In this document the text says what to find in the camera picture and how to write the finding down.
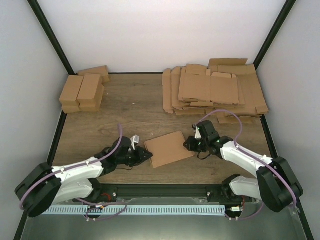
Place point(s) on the right black frame post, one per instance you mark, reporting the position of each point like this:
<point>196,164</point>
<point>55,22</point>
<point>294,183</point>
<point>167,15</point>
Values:
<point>281,18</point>

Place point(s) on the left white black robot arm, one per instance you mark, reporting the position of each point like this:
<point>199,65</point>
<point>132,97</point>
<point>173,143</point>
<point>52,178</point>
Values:
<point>51,185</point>

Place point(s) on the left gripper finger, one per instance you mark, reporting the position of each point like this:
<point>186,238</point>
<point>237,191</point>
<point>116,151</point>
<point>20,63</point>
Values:
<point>142,159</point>
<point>146,154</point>

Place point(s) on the folded box top left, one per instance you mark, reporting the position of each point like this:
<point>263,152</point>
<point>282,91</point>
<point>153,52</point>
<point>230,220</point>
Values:
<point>71,89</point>

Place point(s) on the folded box at back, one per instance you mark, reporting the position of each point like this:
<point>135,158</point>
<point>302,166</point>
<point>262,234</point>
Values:
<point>100,70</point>

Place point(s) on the stack of flat cardboard sheets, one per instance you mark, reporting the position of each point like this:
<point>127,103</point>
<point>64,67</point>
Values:
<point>252,101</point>

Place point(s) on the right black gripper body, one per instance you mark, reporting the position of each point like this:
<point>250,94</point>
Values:
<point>200,147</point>

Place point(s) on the folded box bottom left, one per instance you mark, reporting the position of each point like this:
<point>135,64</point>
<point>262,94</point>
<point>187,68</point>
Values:
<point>69,109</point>

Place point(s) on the folded box top right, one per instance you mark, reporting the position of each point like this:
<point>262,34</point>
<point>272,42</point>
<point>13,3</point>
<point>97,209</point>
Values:
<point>89,89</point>

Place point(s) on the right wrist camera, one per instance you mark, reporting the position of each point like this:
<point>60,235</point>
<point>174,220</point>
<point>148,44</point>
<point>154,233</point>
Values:
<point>196,131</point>

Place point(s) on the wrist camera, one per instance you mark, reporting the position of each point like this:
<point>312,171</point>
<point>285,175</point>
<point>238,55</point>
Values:
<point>196,131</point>
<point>134,141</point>

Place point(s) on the brown cardboard box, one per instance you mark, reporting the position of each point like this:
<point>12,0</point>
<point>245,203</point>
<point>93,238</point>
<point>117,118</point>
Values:
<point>167,149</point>

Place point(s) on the top flat cardboard sheet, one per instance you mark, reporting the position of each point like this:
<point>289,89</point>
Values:
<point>217,88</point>

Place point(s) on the left black frame post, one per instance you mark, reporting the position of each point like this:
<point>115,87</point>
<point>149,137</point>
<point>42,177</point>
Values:
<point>42,19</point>

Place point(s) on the light blue slotted cable duct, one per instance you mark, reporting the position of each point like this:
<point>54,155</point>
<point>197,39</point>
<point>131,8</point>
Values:
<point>139,210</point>

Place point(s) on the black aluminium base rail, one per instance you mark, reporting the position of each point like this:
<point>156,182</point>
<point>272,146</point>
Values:
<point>210,192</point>

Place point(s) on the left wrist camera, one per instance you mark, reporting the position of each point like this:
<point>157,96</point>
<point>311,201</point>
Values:
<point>134,141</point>

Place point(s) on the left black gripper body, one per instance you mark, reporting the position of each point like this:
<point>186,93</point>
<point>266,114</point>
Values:
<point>133,160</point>

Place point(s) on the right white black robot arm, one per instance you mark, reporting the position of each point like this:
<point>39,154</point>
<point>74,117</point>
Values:
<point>273,181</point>

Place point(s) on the black frame post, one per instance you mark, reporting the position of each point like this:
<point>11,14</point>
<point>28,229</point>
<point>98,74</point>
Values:
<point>42,19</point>
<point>281,18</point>

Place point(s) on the folded box bottom right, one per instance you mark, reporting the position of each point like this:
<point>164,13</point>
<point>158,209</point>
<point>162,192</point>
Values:
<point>95,106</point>

